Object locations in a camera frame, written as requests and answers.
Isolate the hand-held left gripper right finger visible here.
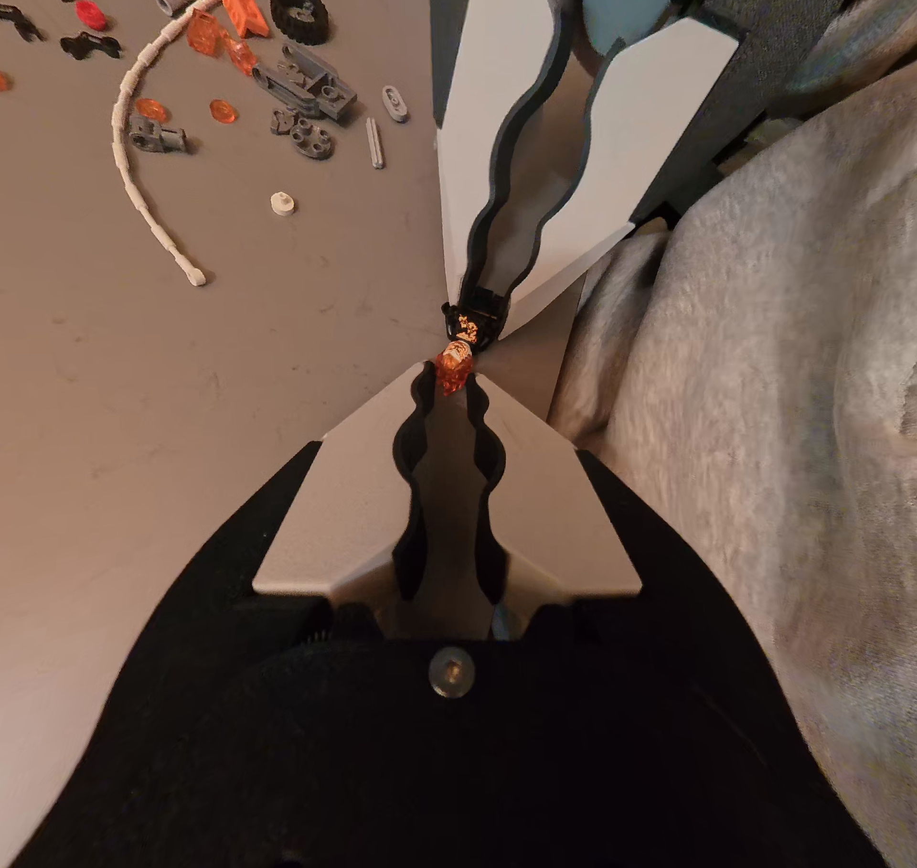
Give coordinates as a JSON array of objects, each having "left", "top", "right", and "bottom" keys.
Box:
[{"left": 466, "top": 372, "right": 643, "bottom": 638}]

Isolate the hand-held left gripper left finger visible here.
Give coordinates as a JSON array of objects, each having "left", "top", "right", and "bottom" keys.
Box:
[{"left": 251, "top": 361, "right": 438, "bottom": 638}]

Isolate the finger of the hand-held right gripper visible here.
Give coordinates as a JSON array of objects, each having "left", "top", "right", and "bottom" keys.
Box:
[
  {"left": 428, "top": 0, "right": 674, "bottom": 306},
  {"left": 498, "top": 17, "right": 746, "bottom": 342}
]

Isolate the transparent orange flame minifigure head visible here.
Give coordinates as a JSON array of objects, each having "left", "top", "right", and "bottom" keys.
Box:
[{"left": 436, "top": 341, "right": 475, "bottom": 397}]

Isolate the black minifigure torso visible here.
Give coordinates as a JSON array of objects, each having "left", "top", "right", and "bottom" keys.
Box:
[{"left": 440, "top": 286, "right": 511, "bottom": 350}]

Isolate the dark grey round lego plate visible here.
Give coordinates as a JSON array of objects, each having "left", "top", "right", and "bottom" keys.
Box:
[{"left": 290, "top": 123, "right": 335, "bottom": 161}]

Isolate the black thin lego wheel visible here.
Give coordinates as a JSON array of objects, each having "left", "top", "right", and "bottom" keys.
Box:
[{"left": 269, "top": 0, "right": 331, "bottom": 47}]

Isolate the orange lego wedge plate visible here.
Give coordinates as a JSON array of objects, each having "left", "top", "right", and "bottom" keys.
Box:
[{"left": 221, "top": 0, "right": 272, "bottom": 40}]

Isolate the grey zip hoodie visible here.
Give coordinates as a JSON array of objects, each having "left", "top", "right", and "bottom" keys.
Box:
[{"left": 548, "top": 0, "right": 917, "bottom": 868}]

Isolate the dark grey technic connector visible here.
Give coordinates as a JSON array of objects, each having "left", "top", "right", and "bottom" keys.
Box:
[{"left": 128, "top": 114, "right": 189, "bottom": 154}]

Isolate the dark grey technic frame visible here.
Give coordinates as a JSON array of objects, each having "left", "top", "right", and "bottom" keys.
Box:
[{"left": 251, "top": 43, "right": 358, "bottom": 126}]

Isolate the white lego bone chain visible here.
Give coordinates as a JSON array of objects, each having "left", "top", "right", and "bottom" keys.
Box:
[{"left": 111, "top": 0, "right": 255, "bottom": 289}]

